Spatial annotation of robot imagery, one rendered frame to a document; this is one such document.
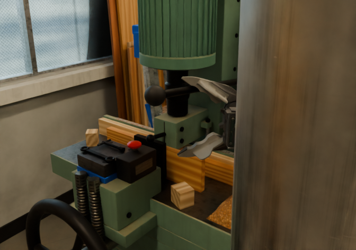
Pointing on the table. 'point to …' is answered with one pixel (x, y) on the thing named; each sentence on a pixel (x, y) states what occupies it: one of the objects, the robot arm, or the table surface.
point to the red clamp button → (134, 144)
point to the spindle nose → (180, 103)
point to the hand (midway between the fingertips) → (177, 116)
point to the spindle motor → (177, 25)
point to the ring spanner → (98, 154)
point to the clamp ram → (161, 157)
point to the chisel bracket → (181, 126)
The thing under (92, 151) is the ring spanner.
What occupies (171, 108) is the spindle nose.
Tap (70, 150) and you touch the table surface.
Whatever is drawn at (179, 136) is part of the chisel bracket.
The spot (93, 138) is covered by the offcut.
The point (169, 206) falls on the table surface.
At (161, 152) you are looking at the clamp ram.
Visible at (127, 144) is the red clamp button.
